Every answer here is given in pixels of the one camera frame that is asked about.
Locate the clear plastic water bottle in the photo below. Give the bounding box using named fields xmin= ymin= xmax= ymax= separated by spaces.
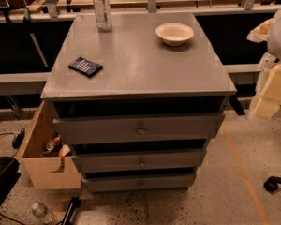
xmin=93 ymin=0 xmax=112 ymax=32

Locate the black bin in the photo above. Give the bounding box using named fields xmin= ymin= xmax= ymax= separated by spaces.
xmin=0 ymin=157 xmax=21 ymax=206

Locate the bottom grey drawer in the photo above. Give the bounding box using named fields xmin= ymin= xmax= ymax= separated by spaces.
xmin=83 ymin=173 xmax=196 ymax=193

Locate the open wooden box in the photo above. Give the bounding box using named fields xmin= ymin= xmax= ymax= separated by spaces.
xmin=21 ymin=102 xmax=81 ymax=189

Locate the bottle inside wooden box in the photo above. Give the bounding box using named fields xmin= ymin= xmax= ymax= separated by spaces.
xmin=46 ymin=137 xmax=61 ymax=151

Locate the top grey drawer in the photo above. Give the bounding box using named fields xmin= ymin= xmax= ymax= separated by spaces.
xmin=53 ymin=112 xmax=224 ymax=144

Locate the plastic bottle on floor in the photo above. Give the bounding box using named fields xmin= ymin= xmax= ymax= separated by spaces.
xmin=32 ymin=202 xmax=54 ymax=225

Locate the white paper bowl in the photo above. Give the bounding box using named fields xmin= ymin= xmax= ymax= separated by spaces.
xmin=155 ymin=22 xmax=194 ymax=47

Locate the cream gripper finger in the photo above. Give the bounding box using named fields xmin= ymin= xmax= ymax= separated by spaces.
xmin=253 ymin=64 xmax=281 ymax=118
xmin=247 ymin=19 xmax=272 ymax=43

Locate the black chair caster leg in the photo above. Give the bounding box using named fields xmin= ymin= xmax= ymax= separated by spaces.
xmin=263 ymin=176 xmax=281 ymax=193

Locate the grey drawer cabinet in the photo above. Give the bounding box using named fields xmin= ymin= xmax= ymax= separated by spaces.
xmin=41 ymin=13 xmax=236 ymax=182

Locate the middle grey drawer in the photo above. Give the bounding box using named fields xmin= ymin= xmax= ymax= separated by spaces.
xmin=72 ymin=149 xmax=206 ymax=173

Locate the dark blue rxbar wrapper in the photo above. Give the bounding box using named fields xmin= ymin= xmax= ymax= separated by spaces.
xmin=67 ymin=57 xmax=103 ymax=78

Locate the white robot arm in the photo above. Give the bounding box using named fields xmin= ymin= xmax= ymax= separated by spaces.
xmin=247 ymin=8 xmax=281 ymax=118

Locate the black power adapter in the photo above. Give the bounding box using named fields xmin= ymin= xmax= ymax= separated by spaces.
xmin=12 ymin=128 xmax=25 ymax=149

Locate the grey drawer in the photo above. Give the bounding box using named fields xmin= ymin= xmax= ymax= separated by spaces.
xmin=72 ymin=149 xmax=206 ymax=173
xmin=53 ymin=112 xmax=224 ymax=144
xmin=83 ymin=173 xmax=196 ymax=193

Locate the black tool on floor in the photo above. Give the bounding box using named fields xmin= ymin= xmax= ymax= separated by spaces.
xmin=61 ymin=197 xmax=81 ymax=225

